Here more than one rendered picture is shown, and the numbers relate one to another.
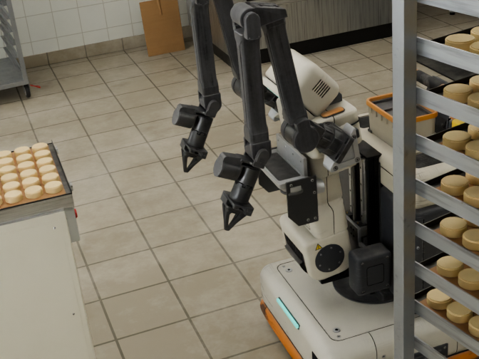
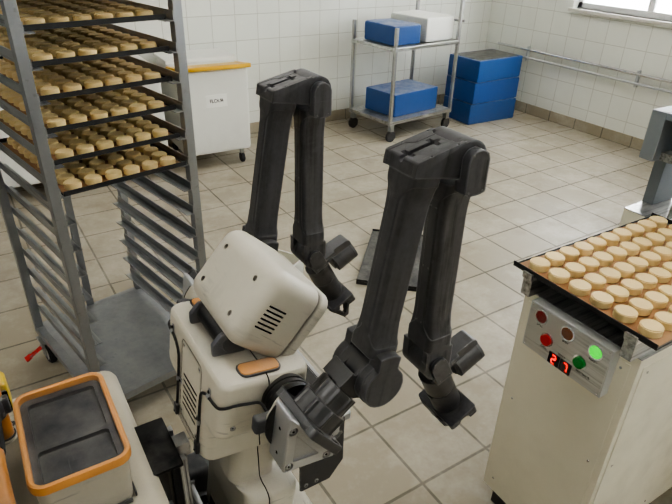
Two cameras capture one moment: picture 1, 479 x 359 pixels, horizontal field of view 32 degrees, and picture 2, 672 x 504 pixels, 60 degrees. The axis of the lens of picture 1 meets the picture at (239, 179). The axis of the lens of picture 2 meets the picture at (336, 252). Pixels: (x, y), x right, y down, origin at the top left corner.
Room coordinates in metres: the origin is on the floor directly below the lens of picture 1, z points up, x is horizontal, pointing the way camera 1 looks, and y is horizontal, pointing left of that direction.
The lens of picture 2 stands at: (3.24, -0.31, 1.66)
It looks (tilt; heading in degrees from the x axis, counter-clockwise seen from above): 30 degrees down; 165
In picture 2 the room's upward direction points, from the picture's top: 2 degrees clockwise
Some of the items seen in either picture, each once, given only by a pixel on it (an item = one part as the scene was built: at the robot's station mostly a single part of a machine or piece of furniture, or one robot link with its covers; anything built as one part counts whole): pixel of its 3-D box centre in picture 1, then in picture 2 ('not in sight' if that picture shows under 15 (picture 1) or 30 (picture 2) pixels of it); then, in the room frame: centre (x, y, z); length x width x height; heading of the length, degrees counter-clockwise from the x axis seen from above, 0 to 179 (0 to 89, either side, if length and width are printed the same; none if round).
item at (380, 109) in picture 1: (400, 121); (75, 447); (2.46, -0.54, 0.87); 0.23 x 0.15 x 0.11; 17
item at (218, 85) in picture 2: not in sight; (204, 109); (-1.30, -0.15, 0.39); 0.64 x 0.54 x 0.77; 15
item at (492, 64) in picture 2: not in sight; (484, 65); (-1.99, 2.57, 0.50); 0.60 x 0.40 x 0.20; 110
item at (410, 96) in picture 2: not in sight; (401, 97); (-1.77, 1.65, 0.29); 0.56 x 0.38 x 0.20; 116
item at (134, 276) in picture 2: not in sight; (162, 300); (1.09, -0.48, 0.24); 0.64 x 0.03 x 0.03; 29
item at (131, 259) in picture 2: not in sight; (160, 282); (1.09, -0.48, 0.33); 0.64 x 0.03 x 0.03; 29
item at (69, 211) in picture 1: (65, 205); (568, 345); (2.30, 0.55, 0.77); 0.24 x 0.04 x 0.14; 17
